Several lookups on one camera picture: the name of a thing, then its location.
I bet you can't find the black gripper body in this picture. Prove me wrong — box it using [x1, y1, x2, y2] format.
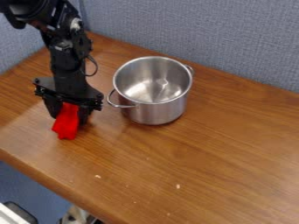
[32, 71, 104, 111]

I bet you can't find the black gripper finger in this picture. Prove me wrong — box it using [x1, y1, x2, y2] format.
[79, 105, 92, 126]
[43, 95, 63, 118]

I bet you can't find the red star-shaped block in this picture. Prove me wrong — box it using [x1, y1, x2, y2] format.
[51, 103, 80, 140]

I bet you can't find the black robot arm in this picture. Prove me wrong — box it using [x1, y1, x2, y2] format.
[0, 0, 104, 125]

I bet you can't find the metal pot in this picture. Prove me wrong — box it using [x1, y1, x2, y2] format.
[107, 56, 195, 125]

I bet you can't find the white object under table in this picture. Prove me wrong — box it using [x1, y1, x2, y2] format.
[59, 206, 97, 224]

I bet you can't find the grey black object under table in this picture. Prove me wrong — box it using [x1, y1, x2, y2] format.
[0, 201, 39, 224]

